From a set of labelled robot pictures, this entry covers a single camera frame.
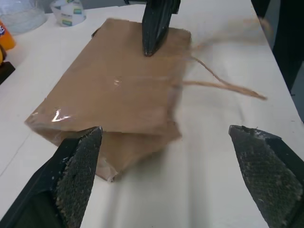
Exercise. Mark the yellow brown rounded object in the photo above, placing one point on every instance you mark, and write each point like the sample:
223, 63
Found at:
2, 55

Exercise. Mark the black block stand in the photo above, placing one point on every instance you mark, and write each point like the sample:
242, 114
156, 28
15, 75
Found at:
6, 71

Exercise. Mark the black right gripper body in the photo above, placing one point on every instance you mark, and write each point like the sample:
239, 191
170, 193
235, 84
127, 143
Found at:
176, 6

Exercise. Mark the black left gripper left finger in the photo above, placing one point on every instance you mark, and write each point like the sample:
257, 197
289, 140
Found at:
71, 180

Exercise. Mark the orange soda bottle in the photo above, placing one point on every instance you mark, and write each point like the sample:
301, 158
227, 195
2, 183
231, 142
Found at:
6, 38

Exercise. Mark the clear plastic container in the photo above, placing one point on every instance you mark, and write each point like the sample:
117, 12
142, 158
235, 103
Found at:
22, 16

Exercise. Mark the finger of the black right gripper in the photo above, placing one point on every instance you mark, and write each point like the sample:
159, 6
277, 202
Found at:
149, 31
162, 21

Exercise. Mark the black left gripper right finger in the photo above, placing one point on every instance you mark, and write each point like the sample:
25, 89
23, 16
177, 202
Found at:
266, 175

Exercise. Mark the dark furniture panel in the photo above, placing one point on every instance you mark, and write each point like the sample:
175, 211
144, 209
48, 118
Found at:
287, 35

